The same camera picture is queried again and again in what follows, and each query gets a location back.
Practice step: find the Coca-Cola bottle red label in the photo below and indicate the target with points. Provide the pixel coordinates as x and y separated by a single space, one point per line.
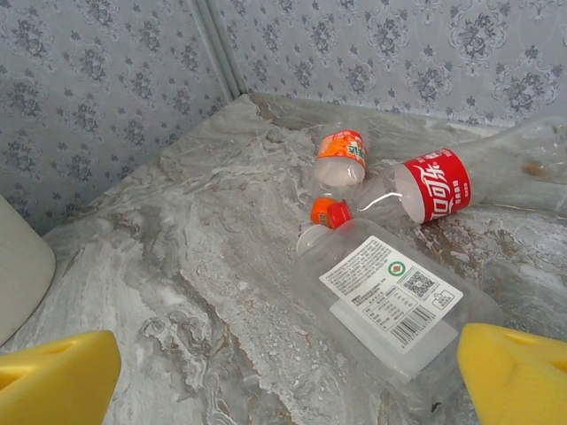
438 186

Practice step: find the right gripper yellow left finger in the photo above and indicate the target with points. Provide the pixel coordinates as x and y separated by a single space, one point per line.
53 385

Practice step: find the clear square bottle white label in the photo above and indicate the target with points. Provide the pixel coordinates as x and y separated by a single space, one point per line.
390 283

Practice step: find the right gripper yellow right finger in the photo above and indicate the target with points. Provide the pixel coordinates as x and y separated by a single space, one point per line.
518 380

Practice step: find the orange label soda bottle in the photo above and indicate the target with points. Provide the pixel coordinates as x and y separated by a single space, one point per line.
343 148

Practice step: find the beige round bin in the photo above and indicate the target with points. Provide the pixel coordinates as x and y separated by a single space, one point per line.
22 274

